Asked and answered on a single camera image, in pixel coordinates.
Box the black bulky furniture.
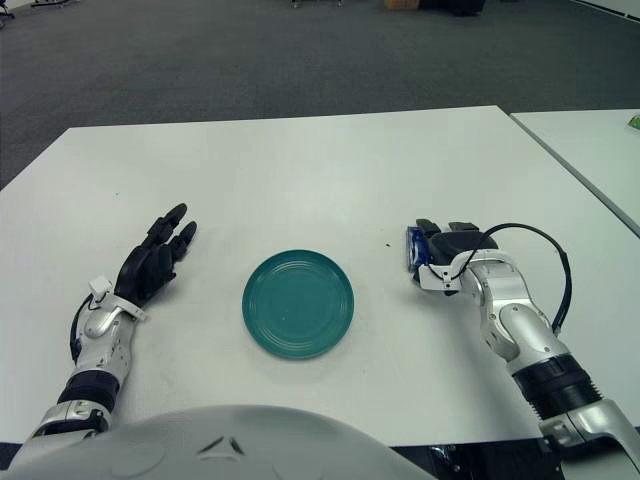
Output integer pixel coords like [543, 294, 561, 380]
[418, 0, 486, 15]

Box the grey robot torso shell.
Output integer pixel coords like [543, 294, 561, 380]
[0, 403, 436, 480]

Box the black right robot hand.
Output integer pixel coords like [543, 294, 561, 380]
[409, 217, 500, 286]

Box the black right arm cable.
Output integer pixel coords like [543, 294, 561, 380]
[449, 223, 574, 336]

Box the blue gum pack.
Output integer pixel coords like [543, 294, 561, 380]
[403, 225, 431, 274]

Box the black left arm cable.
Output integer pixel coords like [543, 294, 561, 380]
[68, 294, 101, 361]

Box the teal round plate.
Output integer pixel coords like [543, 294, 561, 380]
[242, 248, 356, 360]

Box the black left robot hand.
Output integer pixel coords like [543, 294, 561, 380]
[113, 202, 199, 309]

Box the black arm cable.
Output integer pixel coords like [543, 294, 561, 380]
[449, 223, 574, 336]
[68, 294, 101, 361]

